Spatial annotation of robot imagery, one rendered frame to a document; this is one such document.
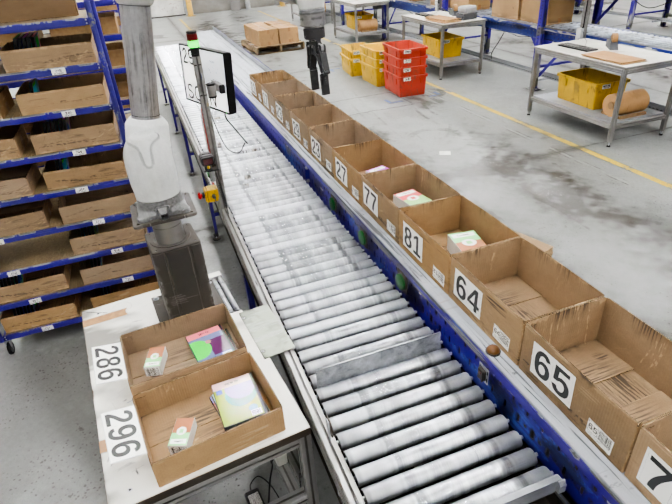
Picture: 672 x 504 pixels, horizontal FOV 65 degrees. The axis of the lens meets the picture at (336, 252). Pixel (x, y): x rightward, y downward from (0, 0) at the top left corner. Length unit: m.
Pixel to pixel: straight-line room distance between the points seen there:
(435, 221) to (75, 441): 1.99
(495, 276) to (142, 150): 1.31
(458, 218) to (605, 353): 0.85
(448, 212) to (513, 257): 0.40
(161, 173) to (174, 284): 0.43
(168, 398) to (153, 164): 0.76
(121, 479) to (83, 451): 1.21
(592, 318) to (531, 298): 0.27
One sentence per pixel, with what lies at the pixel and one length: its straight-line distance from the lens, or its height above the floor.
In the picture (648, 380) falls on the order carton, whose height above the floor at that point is 0.89.
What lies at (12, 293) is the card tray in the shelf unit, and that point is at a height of 0.39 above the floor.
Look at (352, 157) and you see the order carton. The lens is 2.86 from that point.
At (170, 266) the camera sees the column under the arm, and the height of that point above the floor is 1.01.
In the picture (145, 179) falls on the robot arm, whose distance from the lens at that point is 1.89.
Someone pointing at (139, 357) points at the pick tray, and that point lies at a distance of 2.04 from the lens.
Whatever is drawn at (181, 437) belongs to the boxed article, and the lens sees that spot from 1.66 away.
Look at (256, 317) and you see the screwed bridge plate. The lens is 2.09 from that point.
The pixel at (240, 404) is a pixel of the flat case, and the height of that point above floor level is 0.80.
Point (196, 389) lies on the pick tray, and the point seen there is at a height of 0.78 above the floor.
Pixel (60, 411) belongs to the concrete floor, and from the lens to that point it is 3.15.
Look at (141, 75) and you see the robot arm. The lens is 2.03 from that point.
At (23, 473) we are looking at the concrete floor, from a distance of 2.95.
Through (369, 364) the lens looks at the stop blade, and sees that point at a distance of 1.82.
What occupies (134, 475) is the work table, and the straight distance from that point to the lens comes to 1.70.
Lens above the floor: 2.02
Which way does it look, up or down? 31 degrees down
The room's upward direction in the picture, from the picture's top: 4 degrees counter-clockwise
